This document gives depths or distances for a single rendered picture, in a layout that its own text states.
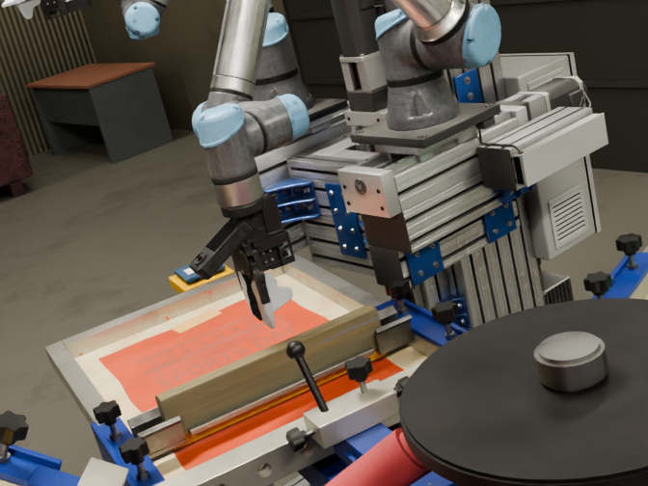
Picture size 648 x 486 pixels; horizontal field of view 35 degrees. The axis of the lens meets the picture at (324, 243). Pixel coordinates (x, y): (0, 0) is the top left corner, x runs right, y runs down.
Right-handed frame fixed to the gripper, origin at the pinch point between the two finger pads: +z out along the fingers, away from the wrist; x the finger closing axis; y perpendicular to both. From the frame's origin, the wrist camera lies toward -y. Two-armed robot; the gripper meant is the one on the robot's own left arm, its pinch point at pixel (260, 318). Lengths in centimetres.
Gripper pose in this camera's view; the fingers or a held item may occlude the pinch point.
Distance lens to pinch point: 171.1
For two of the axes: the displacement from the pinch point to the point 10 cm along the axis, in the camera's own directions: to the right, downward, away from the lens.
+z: 2.3, 9.2, 3.3
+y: 8.7, -3.4, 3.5
